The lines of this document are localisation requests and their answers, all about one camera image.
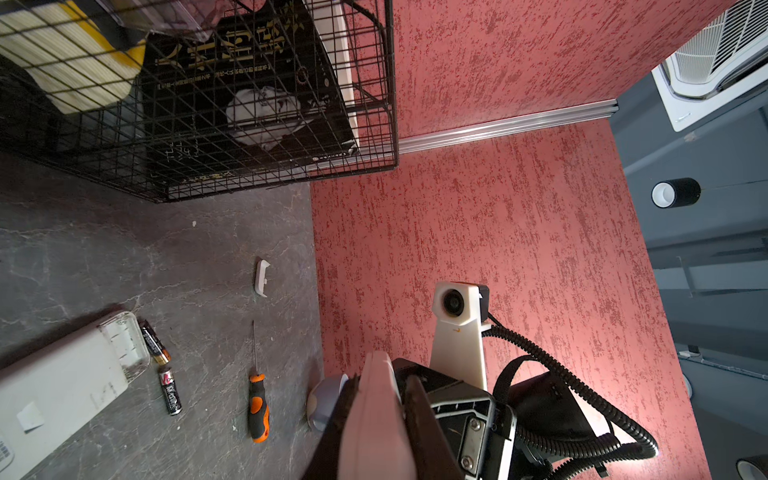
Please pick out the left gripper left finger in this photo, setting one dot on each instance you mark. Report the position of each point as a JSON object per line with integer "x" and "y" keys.
{"x": 325, "y": 460}

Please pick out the black gold AA battery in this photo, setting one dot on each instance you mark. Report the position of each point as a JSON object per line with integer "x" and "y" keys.
{"x": 155, "y": 347}

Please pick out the grey white remote control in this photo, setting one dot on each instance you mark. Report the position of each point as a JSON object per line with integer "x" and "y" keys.
{"x": 49, "y": 395}

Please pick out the black red AA battery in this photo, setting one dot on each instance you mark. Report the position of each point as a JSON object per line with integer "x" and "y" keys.
{"x": 170, "y": 392}

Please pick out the white battery cover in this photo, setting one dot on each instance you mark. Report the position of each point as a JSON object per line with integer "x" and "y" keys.
{"x": 260, "y": 278}

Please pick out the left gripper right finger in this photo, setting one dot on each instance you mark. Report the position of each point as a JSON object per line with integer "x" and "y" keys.
{"x": 432, "y": 454}

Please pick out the black wire basket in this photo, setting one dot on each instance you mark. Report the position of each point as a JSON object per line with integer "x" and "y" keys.
{"x": 108, "y": 145}

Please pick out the white air conditioner remote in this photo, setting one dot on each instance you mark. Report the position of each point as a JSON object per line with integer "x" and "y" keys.
{"x": 375, "y": 443}

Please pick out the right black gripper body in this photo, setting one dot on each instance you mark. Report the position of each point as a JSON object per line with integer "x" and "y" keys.
{"x": 481, "y": 431}

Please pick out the orange black screwdriver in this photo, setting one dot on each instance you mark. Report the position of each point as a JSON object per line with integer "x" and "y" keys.
{"x": 258, "y": 417}

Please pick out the black box in basket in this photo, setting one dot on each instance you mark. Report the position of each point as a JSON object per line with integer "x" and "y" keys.
{"x": 260, "y": 93}

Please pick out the black ceiling spotlight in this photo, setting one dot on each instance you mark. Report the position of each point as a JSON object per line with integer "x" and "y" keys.
{"x": 676, "y": 193}

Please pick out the white ceiling air conditioner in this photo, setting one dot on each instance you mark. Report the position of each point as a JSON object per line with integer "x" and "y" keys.
{"x": 723, "y": 62}

